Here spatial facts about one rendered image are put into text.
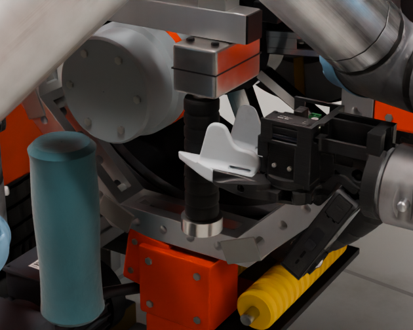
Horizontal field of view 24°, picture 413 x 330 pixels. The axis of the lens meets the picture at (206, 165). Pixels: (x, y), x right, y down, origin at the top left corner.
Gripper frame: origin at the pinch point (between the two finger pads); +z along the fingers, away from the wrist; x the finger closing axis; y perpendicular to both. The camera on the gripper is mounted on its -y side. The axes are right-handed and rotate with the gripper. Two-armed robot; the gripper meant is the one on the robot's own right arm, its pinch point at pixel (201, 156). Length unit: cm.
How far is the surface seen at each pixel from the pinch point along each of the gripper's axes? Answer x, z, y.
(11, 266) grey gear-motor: -23, 51, -40
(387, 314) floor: -106, 16, -83
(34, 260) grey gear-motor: -26, 49, -40
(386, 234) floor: -142, 31, -83
